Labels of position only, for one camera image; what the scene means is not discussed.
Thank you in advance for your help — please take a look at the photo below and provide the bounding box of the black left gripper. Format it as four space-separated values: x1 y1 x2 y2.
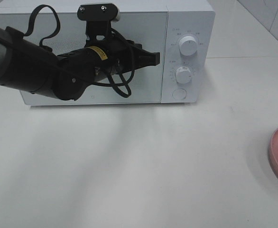
57 39 160 83

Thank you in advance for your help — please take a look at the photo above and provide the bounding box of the white timer knob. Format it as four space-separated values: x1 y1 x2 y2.
175 66 193 84

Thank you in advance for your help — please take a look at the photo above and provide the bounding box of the round white door button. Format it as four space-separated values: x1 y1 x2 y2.
172 88 187 100

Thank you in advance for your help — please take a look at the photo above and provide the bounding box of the white microwave door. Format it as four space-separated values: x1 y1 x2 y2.
0 11 169 106

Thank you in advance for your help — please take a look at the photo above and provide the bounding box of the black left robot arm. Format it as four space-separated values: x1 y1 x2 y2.
0 27 160 101

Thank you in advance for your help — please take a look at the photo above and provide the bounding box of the upper white power knob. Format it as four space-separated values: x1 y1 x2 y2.
178 35 198 56

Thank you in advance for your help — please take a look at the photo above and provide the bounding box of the white microwave oven body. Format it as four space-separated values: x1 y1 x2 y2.
0 0 215 103

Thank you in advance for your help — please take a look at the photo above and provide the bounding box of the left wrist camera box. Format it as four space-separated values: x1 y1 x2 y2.
77 3 120 47

